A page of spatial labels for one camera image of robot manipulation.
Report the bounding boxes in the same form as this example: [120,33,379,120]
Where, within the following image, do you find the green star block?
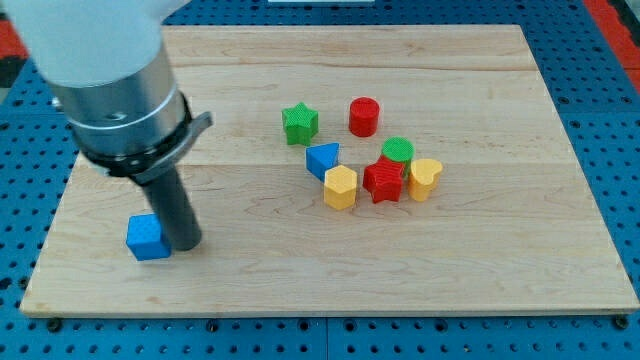
[281,102,319,146]

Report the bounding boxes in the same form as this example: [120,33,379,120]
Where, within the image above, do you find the blue triangle block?
[305,142,340,182]

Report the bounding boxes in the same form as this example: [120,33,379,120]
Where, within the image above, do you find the blue cube block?
[126,214,172,261]

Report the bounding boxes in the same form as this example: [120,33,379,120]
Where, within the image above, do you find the red star block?
[363,155,404,203]

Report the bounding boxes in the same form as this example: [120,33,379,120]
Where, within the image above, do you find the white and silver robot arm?
[4,0,211,185]

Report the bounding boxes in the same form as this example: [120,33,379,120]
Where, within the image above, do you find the red cylinder block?
[348,97,380,137]

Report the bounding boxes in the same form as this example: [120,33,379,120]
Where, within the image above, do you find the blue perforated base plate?
[1,0,639,359]

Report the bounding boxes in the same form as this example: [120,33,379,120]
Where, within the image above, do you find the green cylinder block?
[381,136,415,177]

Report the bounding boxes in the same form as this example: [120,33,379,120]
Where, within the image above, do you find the wooden board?
[21,25,639,319]

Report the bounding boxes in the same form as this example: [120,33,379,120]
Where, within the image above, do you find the yellow heart block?
[408,158,444,202]

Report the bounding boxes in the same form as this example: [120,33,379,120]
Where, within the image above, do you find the yellow hexagon block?
[324,165,358,210]

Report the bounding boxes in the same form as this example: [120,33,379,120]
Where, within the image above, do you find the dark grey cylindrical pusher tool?
[142,167,202,251]

